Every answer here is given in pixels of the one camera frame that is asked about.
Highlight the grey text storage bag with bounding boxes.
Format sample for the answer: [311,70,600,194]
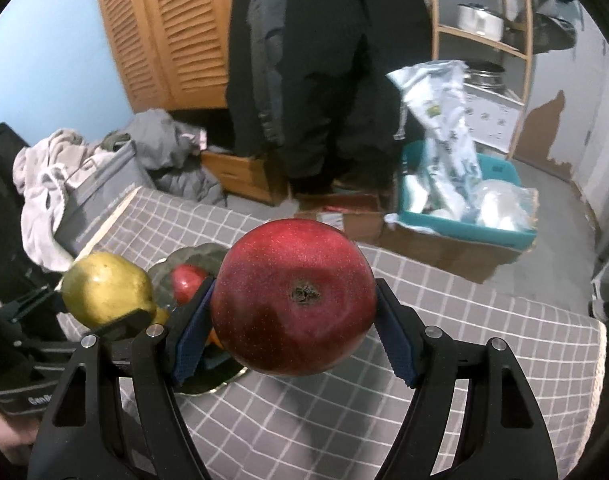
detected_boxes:
[54,141,155,257]

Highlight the large orange with stem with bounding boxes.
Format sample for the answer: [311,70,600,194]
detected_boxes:
[206,328,224,350]

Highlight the yellow pear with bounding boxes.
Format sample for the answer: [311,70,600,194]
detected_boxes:
[152,308,170,325]
[60,252,158,328]

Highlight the wooden drawer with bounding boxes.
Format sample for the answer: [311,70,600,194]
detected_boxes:
[200,151,288,206]

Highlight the beige towel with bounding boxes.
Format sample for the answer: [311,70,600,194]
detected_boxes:
[13,128,114,272]

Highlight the wooden shelf rack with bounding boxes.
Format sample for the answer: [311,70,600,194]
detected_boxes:
[427,0,533,158]

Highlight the person left hand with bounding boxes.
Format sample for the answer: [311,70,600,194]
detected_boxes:
[0,413,40,465]

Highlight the black hanging coat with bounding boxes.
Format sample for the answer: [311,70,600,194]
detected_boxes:
[226,0,433,194]

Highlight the clear plastic bag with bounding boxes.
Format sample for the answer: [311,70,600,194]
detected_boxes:
[472,179,539,232]

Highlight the grey checked tablecloth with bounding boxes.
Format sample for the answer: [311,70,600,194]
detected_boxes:
[88,188,607,479]

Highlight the teal plastic basket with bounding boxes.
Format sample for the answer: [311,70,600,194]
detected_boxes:
[397,141,539,252]

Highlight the white cooking pot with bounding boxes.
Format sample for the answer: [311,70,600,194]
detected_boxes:
[457,3,504,41]

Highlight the grey clothes pile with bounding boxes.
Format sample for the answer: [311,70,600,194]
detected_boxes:
[118,108,226,206]

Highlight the red apple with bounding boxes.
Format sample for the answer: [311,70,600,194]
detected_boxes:
[170,263,209,306]
[210,218,377,376]

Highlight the grey bag hanging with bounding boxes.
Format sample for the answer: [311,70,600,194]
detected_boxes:
[533,13,577,54]

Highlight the white patterned drawer box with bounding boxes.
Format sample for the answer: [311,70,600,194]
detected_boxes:
[464,84,524,154]

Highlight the wooden louvered wardrobe doors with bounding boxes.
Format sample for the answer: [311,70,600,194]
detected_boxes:
[98,0,232,113]

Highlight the dark green glass plate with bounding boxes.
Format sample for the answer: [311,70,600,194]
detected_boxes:
[147,243,247,396]

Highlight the cardboard box under basket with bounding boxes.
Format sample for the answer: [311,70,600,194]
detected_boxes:
[379,223,521,284]

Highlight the steel pot lower shelf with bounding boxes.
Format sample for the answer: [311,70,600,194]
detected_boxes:
[465,60,506,94]

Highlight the white printed plastic bag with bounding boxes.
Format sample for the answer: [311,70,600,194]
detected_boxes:
[387,60,483,223]

